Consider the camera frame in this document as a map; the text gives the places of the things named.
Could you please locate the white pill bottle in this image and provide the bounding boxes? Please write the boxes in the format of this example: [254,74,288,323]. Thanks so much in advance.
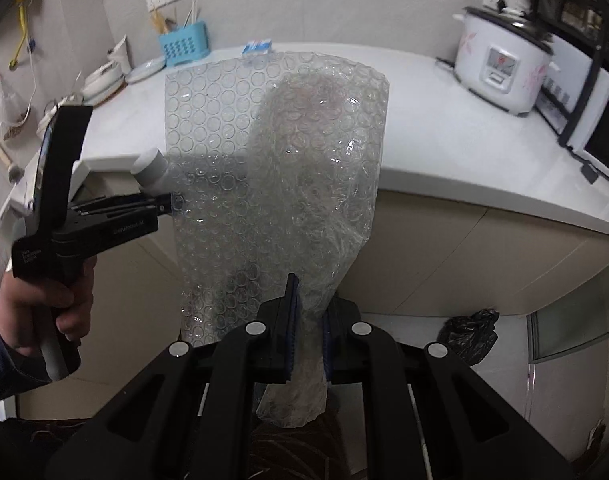
[131,148,173,196]

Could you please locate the clear bubble wrap sheet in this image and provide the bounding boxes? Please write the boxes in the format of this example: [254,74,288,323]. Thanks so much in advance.
[164,52,390,428]

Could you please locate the blue white milk carton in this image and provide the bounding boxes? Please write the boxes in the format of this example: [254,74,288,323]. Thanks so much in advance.
[242,39,273,58]

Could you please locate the person's left hand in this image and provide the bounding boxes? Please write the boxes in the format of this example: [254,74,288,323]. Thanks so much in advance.
[0,257,97,356]

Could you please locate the black garbage bag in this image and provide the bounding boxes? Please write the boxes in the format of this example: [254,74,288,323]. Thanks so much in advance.
[437,309,499,366]

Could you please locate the white ridged plate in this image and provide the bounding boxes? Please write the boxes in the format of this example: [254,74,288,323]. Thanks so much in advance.
[124,55,167,84]

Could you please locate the white pitcher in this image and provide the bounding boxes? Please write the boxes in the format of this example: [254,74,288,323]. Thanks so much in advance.
[107,36,132,76]

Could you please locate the blue utensil holder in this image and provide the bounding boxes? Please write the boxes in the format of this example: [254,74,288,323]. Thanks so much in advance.
[158,21,210,66]

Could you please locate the small black gadget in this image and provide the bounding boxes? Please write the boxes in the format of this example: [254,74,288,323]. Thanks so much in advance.
[581,162,599,184]

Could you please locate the white microwave oven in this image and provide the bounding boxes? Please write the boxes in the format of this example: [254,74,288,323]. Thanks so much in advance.
[535,36,609,180]

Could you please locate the white rice cooker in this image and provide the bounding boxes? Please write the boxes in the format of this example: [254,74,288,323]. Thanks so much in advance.
[453,6,559,116]

